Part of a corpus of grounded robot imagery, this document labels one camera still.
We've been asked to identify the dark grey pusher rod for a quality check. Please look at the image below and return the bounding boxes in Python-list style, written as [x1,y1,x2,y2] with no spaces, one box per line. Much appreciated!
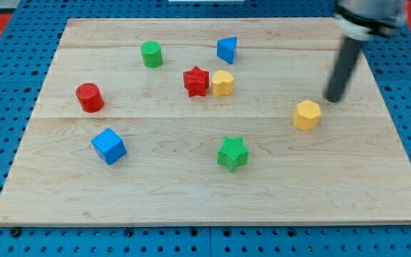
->
[323,36,365,103]

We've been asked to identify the yellow hexagon block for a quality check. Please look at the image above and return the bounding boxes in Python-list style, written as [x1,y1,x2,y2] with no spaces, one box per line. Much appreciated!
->
[293,100,322,131]

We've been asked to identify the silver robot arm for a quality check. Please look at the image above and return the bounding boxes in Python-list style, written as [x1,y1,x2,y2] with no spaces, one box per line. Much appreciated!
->
[323,0,406,103]

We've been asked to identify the yellow heart block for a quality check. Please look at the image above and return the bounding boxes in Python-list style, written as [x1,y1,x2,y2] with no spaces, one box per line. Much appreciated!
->
[212,70,235,97]

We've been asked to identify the blue triangle block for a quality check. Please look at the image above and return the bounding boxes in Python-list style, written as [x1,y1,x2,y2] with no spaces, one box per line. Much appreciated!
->
[216,36,238,64]

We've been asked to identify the green star block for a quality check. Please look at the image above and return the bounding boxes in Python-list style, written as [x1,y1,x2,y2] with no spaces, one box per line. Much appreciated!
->
[217,136,249,173]

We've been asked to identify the red star block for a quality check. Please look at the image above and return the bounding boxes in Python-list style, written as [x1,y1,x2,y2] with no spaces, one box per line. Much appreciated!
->
[183,66,210,97]

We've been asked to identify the green cylinder block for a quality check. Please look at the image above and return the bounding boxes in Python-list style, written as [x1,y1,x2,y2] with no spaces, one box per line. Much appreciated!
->
[141,41,163,68]

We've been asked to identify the wooden board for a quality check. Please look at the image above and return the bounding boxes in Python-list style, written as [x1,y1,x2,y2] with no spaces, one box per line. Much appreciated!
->
[0,18,411,228]

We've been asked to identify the blue cube block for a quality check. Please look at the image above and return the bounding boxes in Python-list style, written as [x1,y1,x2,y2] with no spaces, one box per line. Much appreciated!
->
[91,128,127,165]

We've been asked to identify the red cylinder block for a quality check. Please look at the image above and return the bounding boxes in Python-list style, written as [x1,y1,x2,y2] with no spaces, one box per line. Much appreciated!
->
[76,83,104,113]

